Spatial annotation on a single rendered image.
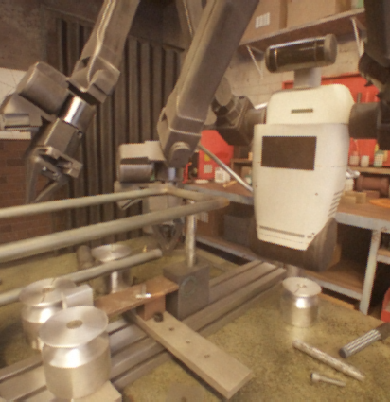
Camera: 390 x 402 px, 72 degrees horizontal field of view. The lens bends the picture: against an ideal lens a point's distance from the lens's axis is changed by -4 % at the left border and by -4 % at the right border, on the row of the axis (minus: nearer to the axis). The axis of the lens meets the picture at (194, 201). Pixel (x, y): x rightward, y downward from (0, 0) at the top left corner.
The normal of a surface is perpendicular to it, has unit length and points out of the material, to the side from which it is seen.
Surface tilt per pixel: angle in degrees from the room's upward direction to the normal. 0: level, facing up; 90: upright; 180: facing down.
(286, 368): 0
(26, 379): 0
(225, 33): 130
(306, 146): 90
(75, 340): 0
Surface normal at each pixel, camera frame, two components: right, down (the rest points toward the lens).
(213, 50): 0.20, 0.77
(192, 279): 0.69, 0.15
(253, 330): 0.02, -0.98
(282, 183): -0.65, 0.13
